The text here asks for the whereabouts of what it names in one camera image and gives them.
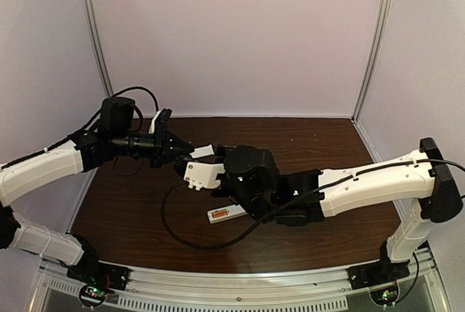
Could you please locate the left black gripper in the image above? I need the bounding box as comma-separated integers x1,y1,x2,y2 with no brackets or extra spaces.
110,124,193,169

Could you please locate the orange battery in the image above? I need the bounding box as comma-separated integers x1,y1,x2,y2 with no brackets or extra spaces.
212,209,228,218
212,210,228,219

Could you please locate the white remote control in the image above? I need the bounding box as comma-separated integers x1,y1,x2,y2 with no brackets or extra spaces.
207,205,247,224

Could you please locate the white battery cover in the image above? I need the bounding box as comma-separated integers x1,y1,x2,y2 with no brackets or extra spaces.
190,144,215,159

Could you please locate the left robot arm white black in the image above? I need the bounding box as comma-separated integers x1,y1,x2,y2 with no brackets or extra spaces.
1,97,194,286

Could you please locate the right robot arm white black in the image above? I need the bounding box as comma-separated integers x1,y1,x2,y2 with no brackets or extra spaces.
207,137,464,284

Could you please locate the left round circuit board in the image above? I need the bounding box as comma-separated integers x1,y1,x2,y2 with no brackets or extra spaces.
78,284,108,309

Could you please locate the round circuit board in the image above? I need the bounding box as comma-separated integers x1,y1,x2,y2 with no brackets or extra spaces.
369,284,400,308
78,284,108,309

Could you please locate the right round circuit board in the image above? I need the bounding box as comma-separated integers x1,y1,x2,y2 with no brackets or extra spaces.
369,284,400,308

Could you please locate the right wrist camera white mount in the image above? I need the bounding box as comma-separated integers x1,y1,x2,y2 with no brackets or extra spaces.
174,158,225,191

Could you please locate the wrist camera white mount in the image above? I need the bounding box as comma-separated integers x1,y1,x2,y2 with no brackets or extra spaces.
174,158,225,191
148,108,172,134

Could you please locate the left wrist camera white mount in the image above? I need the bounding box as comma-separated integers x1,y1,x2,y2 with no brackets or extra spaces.
148,108,172,134

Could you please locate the left black camera cable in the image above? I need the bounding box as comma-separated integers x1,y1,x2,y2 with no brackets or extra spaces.
108,86,161,113

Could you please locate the black camera cable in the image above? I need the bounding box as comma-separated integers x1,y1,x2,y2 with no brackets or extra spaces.
108,86,161,113
162,180,328,250

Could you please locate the right black camera cable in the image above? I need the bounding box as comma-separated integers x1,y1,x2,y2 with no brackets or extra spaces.
162,180,328,250

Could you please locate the front aluminium rail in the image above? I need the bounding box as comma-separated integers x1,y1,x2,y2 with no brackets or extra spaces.
36,246,444,312

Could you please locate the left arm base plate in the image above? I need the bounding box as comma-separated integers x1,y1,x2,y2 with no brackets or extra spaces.
60,260,129,292

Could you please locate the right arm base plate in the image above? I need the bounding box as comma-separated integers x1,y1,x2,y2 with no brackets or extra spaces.
347,261,410,290

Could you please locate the left aluminium frame post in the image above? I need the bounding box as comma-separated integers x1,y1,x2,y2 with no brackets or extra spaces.
83,0,114,98

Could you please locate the aluminium frame post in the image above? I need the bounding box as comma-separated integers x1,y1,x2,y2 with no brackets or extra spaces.
83,0,114,98
352,0,392,124

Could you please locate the right aluminium frame post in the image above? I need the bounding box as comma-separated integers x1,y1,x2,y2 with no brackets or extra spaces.
352,0,392,124

